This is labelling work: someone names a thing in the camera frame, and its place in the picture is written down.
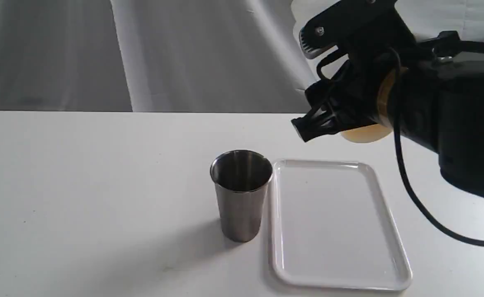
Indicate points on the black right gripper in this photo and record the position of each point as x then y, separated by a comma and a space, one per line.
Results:
374, 89

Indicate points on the translucent squeeze bottle amber liquid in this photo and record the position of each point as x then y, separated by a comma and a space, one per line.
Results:
361, 133

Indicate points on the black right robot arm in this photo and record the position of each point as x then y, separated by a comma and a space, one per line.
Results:
432, 92

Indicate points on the stainless steel cup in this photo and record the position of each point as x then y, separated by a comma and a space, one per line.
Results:
241, 179

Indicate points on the white plastic tray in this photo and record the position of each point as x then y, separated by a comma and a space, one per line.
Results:
331, 228

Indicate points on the grey fabric backdrop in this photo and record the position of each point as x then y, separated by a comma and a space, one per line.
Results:
196, 56

